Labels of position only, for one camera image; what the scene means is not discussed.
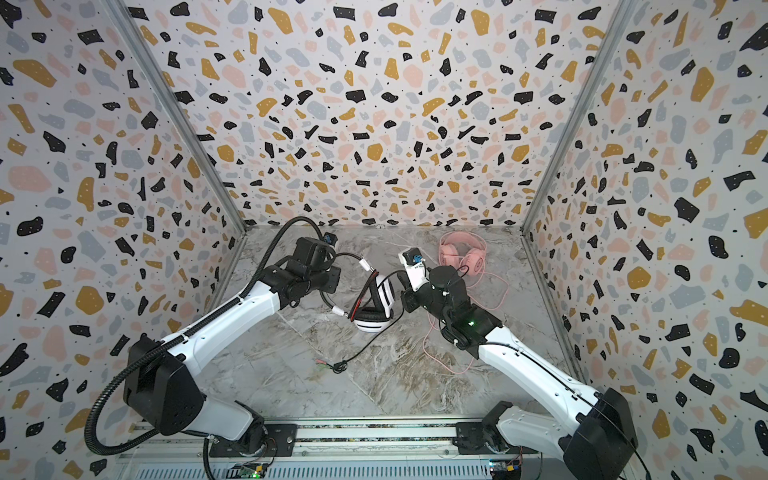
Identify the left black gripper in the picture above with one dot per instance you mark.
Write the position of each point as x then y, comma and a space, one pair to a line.
332, 285

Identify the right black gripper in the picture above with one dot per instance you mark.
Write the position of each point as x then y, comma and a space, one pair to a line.
411, 293

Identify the white black headphones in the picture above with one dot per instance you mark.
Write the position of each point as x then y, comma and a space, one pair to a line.
373, 309

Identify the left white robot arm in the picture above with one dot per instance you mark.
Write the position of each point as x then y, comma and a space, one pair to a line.
165, 392

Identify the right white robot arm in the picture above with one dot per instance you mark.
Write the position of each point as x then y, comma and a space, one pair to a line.
591, 432

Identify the pink headphones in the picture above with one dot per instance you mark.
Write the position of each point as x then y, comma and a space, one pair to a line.
464, 251

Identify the green circuit board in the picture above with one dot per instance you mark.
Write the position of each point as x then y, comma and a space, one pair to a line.
249, 470

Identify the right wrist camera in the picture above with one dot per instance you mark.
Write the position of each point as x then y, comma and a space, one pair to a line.
414, 265

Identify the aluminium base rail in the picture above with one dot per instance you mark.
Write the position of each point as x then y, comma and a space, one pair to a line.
452, 447

